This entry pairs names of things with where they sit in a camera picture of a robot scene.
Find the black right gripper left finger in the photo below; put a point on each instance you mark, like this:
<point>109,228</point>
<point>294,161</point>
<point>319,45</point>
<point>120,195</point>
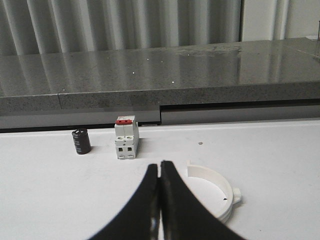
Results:
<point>139,219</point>

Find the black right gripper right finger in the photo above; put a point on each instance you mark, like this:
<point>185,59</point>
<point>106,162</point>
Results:
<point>183,215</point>

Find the white half pipe clamp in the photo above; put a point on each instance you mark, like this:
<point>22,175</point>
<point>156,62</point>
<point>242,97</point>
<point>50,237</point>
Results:
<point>213,190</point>

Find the black cylindrical capacitor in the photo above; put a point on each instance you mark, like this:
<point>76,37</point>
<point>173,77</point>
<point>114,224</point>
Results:
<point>81,141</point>

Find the white circuit breaker red switch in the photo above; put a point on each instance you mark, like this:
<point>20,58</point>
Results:
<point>126,137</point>

